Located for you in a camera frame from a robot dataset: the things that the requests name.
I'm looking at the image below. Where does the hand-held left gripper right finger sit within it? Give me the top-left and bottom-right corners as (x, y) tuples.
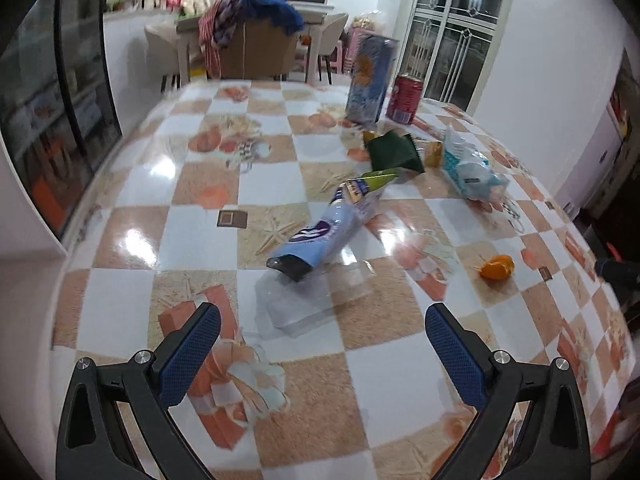
(424, 302), (592, 480)

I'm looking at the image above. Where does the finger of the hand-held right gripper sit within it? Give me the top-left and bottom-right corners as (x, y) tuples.
(595, 257), (640, 287)

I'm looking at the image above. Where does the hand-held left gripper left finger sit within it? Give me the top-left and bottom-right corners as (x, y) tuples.
(55, 302), (223, 480)

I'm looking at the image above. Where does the clear plastic wrapper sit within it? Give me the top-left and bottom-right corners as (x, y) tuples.
(255, 260), (376, 338)

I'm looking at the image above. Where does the lavender snack bag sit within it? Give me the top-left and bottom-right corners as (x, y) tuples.
(266, 169), (401, 282)

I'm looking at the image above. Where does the light blue tissue packet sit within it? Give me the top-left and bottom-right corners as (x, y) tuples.
(441, 126), (511, 202)

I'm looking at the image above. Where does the green snack packet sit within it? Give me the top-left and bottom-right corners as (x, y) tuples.
(365, 130), (426, 176)

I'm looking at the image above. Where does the red drink can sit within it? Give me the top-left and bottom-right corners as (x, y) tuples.
(386, 74), (425, 125)

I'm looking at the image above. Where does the sliding glass door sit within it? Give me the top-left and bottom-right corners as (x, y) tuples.
(400, 0), (511, 111)

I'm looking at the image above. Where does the glass door cabinet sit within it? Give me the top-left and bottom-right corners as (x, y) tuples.
(0, 0), (123, 241)

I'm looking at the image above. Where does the beige dining chair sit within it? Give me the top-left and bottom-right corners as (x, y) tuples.
(310, 12), (350, 86)
(144, 25), (181, 93)

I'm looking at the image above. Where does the white kitchen counter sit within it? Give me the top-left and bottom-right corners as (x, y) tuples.
(102, 2), (201, 126)

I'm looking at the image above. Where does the stack of pink stools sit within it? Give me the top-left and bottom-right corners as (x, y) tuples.
(345, 27), (371, 73)

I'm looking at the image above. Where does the plaid cloth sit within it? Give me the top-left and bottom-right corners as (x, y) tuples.
(198, 0), (246, 78)

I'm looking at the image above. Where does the blue cloth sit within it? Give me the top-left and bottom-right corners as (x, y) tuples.
(240, 0), (305, 36)

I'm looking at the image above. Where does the beige dining table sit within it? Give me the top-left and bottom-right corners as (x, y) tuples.
(175, 7), (326, 81)

